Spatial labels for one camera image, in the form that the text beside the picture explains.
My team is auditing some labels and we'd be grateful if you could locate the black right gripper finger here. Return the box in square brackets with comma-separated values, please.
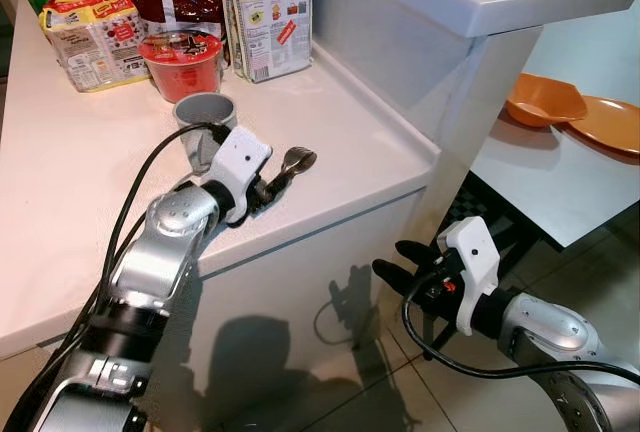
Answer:
[372, 257, 425, 299]
[395, 239, 443, 267]

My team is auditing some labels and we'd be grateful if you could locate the black chair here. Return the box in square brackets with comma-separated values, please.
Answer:
[440, 172, 541, 283]

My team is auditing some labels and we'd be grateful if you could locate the grey cup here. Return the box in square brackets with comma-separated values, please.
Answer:
[172, 92, 239, 173]

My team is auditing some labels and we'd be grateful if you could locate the red instant noodle cup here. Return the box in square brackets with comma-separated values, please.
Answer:
[138, 30, 225, 103]

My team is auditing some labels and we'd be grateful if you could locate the white cracker packet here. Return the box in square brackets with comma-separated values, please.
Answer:
[218, 0, 313, 83]

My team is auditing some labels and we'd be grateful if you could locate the orange bowl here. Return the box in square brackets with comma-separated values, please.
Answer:
[505, 72, 589, 129]

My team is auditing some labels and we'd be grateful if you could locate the orange plate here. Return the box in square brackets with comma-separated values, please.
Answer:
[565, 95, 640, 158]

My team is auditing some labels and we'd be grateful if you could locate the green yellow noodle packet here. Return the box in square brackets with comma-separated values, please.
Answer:
[12, 0, 151, 93]

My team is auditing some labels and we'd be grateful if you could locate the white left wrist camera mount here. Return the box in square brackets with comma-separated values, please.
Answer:
[205, 125, 273, 225]

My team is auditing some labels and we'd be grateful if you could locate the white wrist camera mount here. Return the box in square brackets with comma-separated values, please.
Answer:
[205, 125, 273, 225]
[445, 217, 499, 336]

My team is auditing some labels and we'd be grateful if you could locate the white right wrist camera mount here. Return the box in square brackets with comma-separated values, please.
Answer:
[445, 217, 499, 336]

